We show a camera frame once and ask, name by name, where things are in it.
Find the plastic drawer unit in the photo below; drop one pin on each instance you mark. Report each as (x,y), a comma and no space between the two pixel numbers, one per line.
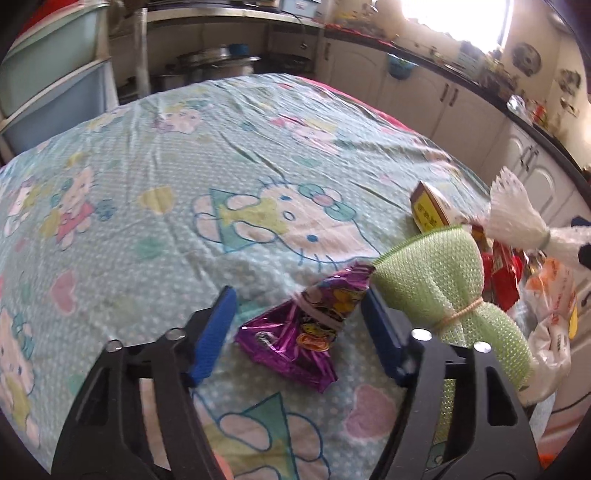
(55,101)

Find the white upright pole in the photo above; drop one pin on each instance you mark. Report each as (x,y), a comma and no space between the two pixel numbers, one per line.
(140,50)

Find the red snack packet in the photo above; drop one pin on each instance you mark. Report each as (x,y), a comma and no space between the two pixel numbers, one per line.
(503,277)

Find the round wall decoration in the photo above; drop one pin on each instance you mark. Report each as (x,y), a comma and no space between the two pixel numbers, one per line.
(526,58)

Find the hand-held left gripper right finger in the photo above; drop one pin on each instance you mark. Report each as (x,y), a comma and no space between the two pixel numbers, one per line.
(381,332)

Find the white foam net sleeve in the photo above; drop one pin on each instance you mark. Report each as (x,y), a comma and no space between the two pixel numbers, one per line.
(512,217)

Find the cartoon printed blue sheet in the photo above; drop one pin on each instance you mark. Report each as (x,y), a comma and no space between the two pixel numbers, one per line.
(138,258)

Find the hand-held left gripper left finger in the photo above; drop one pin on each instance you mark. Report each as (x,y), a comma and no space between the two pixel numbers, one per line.
(214,332)

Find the stacked steel pots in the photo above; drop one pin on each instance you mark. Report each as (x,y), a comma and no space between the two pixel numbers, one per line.
(217,60)

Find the purple foil snack wrapper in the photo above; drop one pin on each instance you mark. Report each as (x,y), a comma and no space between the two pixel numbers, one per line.
(295,332)

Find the light blue box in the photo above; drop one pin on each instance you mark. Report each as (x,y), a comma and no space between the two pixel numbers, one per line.
(300,6)

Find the green foam net sleeve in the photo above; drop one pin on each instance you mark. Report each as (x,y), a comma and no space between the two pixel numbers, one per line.
(434,277)

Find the bright window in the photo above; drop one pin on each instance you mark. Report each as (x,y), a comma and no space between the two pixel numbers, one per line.
(455,18)

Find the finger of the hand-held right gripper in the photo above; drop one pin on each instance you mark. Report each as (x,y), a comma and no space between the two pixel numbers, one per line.
(582,223)
(584,255)

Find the white plastic bag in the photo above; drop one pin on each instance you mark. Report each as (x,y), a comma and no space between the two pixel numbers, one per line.
(551,323)

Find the yellow and brown carton box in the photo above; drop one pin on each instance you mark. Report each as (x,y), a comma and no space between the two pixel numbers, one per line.
(427,207)

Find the blue hanging basket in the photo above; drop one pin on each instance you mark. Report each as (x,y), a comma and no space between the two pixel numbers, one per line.
(400,67)

